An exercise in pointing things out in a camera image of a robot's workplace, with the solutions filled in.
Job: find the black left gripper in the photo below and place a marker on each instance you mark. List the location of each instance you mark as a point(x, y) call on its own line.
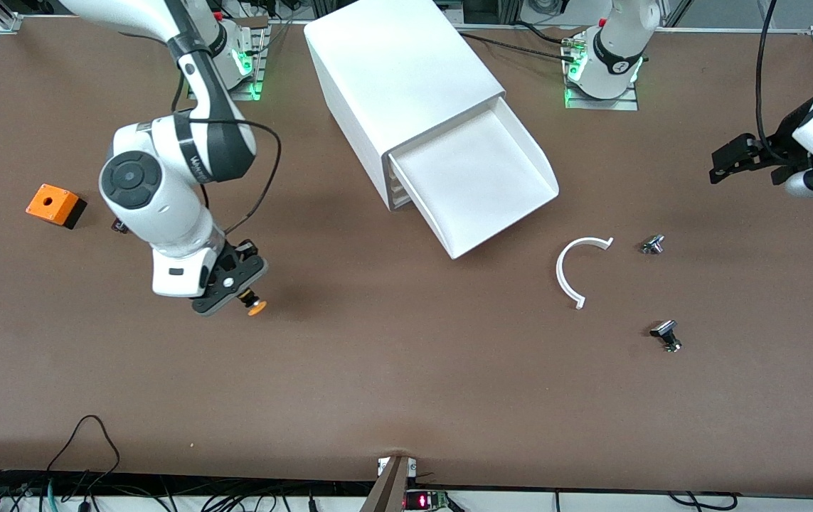
point(790, 137)

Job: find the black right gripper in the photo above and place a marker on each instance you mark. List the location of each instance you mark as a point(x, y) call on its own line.
point(243, 251)

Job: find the orange mushroom push button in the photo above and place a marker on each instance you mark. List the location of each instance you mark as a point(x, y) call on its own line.
point(257, 307)

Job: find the white plastic drawer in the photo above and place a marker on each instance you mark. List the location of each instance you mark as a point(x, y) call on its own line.
point(399, 183)
point(402, 200)
point(477, 185)

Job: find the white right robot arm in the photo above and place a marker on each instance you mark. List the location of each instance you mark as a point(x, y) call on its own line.
point(164, 220)

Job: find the white drawer cabinet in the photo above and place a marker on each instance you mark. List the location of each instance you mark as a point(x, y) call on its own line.
point(392, 71)

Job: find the dark cylindrical capacitor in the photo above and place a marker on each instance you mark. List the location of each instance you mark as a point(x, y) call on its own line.
point(119, 226)

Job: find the black headed metal bolt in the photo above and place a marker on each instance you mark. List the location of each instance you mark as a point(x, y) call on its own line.
point(664, 331)

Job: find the white curved plastic clamp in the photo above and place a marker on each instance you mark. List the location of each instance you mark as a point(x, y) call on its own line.
point(560, 274)

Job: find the small device with red display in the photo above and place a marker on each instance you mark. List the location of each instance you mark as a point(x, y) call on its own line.
point(424, 501)

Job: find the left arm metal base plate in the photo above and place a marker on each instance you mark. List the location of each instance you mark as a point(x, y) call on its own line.
point(605, 104)

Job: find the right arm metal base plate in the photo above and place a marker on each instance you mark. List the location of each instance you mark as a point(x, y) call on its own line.
point(253, 89)

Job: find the orange button enclosure box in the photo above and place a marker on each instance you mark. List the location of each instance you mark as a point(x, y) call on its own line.
point(50, 203)

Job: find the brown wooden post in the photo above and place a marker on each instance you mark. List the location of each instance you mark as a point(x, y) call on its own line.
point(388, 491)

